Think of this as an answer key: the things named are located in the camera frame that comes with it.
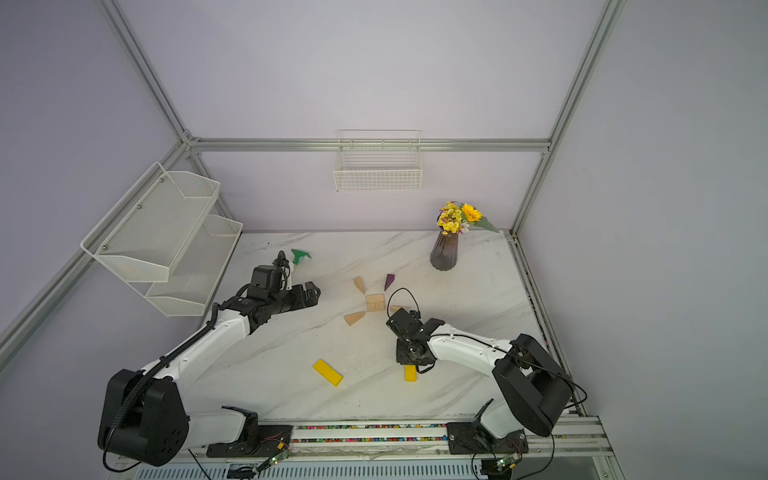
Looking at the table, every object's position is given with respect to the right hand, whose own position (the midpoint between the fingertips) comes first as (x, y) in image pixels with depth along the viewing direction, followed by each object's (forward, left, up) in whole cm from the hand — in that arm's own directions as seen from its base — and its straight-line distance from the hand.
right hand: (410, 358), depth 87 cm
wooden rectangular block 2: (+18, +11, +1) cm, 21 cm away
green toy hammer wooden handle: (+40, +41, +2) cm, 57 cm away
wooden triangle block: (+27, +17, +1) cm, 32 cm away
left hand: (+14, +31, +12) cm, 36 cm away
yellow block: (-4, +24, +1) cm, 25 cm away
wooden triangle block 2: (+13, +18, +1) cm, 22 cm away
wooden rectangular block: (+21, +11, 0) cm, 24 cm away
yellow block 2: (-4, 0, 0) cm, 4 cm away
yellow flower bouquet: (+33, -15, +26) cm, 44 cm away
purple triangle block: (+28, +6, +1) cm, 29 cm away
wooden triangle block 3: (+17, +5, 0) cm, 17 cm away
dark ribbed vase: (+36, -14, +6) cm, 39 cm away
